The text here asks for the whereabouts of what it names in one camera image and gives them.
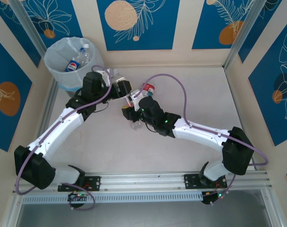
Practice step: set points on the blue label cola bottle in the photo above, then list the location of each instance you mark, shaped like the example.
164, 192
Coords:
72, 66

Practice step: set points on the small circuit board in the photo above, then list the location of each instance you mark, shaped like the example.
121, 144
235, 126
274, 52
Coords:
208, 198
78, 196

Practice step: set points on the aluminium side rail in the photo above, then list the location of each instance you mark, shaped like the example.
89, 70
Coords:
48, 106
231, 94

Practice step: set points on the grey mesh waste bin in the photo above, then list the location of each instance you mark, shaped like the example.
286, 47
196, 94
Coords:
70, 91

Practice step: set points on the trash bin with white liner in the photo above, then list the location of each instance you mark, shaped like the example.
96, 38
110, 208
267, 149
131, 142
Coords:
60, 75

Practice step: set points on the orange label red-capped bottle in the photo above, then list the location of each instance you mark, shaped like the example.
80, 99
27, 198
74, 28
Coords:
135, 126

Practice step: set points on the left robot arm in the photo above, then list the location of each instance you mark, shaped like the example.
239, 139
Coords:
60, 125

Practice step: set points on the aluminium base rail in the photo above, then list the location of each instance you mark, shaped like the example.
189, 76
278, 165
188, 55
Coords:
143, 183

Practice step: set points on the aluminium frame post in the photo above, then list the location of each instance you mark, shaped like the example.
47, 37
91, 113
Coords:
29, 26
241, 33

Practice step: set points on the red label water bottle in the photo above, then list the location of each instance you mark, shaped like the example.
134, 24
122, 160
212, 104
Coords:
148, 89

